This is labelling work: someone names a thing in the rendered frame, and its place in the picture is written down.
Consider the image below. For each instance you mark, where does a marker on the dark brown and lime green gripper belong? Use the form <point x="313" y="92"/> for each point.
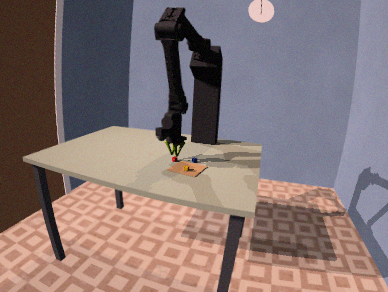
<point x="176" y="142"/>

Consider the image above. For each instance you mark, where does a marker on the orange mat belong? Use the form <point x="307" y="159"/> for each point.
<point x="194" y="169"/>

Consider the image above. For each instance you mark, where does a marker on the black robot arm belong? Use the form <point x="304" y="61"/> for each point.
<point x="170" y="31"/>

